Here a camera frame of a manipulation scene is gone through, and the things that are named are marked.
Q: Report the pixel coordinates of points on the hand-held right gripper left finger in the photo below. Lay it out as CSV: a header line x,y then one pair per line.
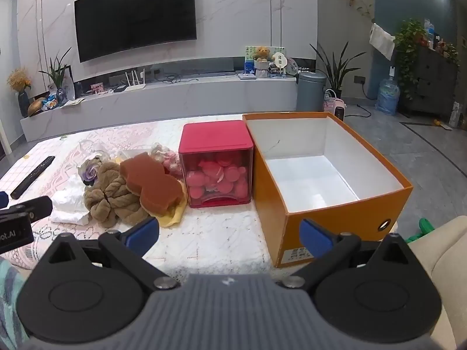
x,y
140,235

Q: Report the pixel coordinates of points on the black television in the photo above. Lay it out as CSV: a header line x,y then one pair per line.
x,y
135,11

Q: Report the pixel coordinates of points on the yellow cloth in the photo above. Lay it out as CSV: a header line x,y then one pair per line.
x,y
171,218

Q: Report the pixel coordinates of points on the person's teal patterned clothing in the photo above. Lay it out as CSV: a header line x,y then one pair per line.
x,y
9,299

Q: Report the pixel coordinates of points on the white router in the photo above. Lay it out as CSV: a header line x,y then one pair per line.
x,y
133,86

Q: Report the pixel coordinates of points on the beige sofa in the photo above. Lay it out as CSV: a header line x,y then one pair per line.
x,y
445,262

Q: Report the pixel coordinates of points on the orange cardboard box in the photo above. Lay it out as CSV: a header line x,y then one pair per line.
x,y
346,211

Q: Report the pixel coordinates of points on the yellow-green paper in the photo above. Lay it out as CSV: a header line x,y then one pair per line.
x,y
73,102

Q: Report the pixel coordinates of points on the purple fabric flower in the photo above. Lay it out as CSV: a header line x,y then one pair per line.
x,y
92,171

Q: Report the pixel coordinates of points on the white hanging towel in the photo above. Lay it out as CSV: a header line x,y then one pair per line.
x,y
381,42

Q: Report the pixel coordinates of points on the blue water jug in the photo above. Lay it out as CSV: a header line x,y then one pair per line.
x,y
388,98

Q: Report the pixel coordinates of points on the black remote control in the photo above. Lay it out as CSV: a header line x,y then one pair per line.
x,y
34,175

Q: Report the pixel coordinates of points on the pink white crochet ball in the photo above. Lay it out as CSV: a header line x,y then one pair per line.
x,y
169,160

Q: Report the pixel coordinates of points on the brown teddy bear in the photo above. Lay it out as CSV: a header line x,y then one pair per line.
x,y
261,54

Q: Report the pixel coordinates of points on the green plastic object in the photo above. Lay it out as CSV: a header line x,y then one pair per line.
x,y
425,226

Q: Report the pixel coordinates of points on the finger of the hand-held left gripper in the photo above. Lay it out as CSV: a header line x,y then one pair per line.
x,y
3,199
38,206

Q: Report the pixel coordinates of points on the green plant in glass vase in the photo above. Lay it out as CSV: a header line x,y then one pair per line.
x,y
56,69

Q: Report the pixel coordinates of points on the brown knitted plush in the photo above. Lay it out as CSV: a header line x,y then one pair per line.
x,y
109,204

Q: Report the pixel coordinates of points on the pink photo card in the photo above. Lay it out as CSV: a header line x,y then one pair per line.
x,y
97,88

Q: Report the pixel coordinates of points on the white cloth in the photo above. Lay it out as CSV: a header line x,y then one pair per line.
x,y
67,198

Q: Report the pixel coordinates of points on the green picture card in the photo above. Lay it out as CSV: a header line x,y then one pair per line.
x,y
250,53

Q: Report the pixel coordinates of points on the yellow dried flowers in vase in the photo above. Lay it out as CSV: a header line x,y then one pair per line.
x,y
18,78

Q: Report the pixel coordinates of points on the marble television console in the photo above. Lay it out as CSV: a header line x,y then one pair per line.
x,y
164,98

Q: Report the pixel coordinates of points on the white round fan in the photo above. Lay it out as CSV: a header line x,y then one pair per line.
x,y
279,59

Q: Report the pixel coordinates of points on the brown sponge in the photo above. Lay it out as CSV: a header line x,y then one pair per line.
x,y
153,186

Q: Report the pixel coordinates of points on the white flat box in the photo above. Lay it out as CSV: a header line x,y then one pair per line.
x,y
247,76

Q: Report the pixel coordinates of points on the dark wall socket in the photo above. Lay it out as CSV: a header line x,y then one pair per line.
x,y
359,79

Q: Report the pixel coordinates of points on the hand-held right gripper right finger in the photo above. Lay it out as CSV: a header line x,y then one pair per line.
x,y
315,237

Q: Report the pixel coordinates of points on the grey trash bin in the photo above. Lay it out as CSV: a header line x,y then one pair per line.
x,y
310,93

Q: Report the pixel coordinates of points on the long-leaved potted plant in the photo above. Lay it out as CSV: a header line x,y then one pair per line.
x,y
335,73

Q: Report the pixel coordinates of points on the brown bread loaf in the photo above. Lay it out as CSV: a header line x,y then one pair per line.
x,y
36,108

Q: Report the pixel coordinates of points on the white grid mat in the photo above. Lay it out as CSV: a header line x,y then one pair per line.
x,y
22,160

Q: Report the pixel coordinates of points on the blue snack packet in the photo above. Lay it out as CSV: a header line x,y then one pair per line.
x,y
50,102

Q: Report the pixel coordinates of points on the pink heater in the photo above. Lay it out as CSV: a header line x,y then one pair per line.
x,y
338,111

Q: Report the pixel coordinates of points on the dark grey cabinet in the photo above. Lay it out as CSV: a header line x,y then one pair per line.
x,y
434,76

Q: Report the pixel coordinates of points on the red plastic storage box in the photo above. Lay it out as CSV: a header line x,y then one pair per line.
x,y
215,138

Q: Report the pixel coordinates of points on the green ivy plant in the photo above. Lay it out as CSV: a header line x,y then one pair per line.
x,y
408,40

